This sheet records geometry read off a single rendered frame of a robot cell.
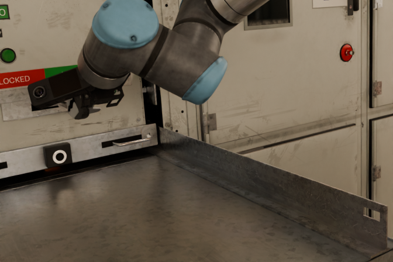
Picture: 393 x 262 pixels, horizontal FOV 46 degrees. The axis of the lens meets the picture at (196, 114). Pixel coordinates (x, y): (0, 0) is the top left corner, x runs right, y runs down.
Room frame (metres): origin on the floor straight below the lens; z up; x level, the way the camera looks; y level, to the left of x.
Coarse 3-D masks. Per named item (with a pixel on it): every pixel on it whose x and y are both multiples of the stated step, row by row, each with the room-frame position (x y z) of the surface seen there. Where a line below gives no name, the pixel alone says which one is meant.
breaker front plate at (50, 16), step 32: (0, 0) 1.05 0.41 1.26; (32, 0) 1.08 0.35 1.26; (64, 0) 1.12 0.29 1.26; (96, 0) 1.16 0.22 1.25; (32, 32) 1.08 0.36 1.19; (64, 32) 1.11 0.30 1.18; (0, 64) 1.04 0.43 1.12; (32, 64) 1.07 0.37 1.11; (64, 64) 1.11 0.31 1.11; (128, 96) 1.19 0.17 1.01; (0, 128) 1.03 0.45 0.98; (32, 128) 1.06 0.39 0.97; (64, 128) 1.10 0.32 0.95; (96, 128) 1.14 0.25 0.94
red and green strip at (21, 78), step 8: (16, 72) 1.05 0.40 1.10; (24, 72) 1.06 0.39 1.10; (32, 72) 1.07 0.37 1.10; (40, 72) 1.08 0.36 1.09; (48, 72) 1.09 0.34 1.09; (56, 72) 1.10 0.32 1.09; (0, 80) 1.03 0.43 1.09; (8, 80) 1.04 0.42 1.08; (16, 80) 1.05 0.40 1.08; (24, 80) 1.06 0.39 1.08; (32, 80) 1.07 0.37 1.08; (0, 88) 1.03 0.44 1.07
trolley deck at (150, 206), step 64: (0, 192) 0.97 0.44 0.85; (64, 192) 0.94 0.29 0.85; (128, 192) 0.91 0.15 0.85; (192, 192) 0.89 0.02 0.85; (0, 256) 0.67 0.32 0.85; (64, 256) 0.65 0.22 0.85; (128, 256) 0.64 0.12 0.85; (192, 256) 0.63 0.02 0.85; (256, 256) 0.61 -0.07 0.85; (320, 256) 0.60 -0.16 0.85; (384, 256) 0.60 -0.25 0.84
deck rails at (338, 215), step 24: (168, 144) 1.17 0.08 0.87; (192, 144) 1.06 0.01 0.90; (192, 168) 1.03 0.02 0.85; (216, 168) 0.97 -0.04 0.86; (240, 168) 0.90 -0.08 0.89; (264, 168) 0.83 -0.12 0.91; (240, 192) 0.86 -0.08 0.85; (264, 192) 0.83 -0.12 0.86; (288, 192) 0.77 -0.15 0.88; (312, 192) 0.72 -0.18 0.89; (336, 192) 0.68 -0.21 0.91; (288, 216) 0.73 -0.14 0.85; (312, 216) 0.72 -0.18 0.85; (336, 216) 0.68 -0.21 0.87; (360, 216) 0.64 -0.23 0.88; (384, 216) 0.60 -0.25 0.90; (336, 240) 0.64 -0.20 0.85; (360, 240) 0.63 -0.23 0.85; (384, 240) 0.60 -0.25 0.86
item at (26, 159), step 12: (108, 132) 1.14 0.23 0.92; (120, 132) 1.16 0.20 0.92; (132, 132) 1.18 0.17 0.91; (156, 132) 1.21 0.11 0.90; (48, 144) 1.07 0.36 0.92; (72, 144) 1.09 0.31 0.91; (84, 144) 1.11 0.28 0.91; (96, 144) 1.13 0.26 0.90; (108, 144) 1.14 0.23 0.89; (132, 144) 1.17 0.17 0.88; (156, 144) 1.21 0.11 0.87; (0, 156) 1.01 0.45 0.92; (12, 156) 1.02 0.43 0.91; (24, 156) 1.04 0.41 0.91; (36, 156) 1.05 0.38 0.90; (72, 156) 1.09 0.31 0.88; (84, 156) 1.11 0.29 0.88; (96, 156) 1.12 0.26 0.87; (0, 168) 1.01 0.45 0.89; (12, 168) 1.02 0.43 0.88; (24, 168) 1.04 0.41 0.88; (36, 168) 1.05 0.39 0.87
